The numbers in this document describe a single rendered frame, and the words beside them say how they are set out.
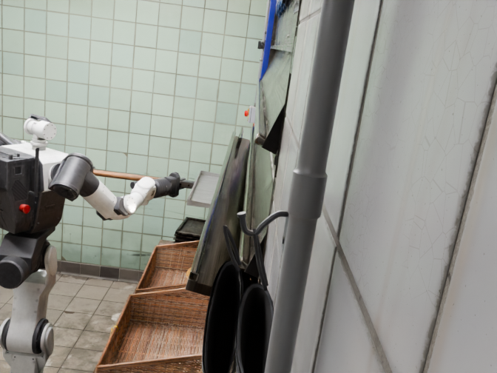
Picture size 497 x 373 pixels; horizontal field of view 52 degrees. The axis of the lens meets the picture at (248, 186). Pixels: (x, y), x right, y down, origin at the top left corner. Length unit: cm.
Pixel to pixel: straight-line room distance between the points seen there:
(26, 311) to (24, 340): 12
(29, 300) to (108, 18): 216
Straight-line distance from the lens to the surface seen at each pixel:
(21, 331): 232
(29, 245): 210
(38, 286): 227
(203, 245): 120
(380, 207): 23
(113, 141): 386
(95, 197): 200
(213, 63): 367
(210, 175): 279
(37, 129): 208
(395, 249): 20
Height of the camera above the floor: 189
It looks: 15 degrees down
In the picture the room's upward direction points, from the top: 8 degrees clockwise
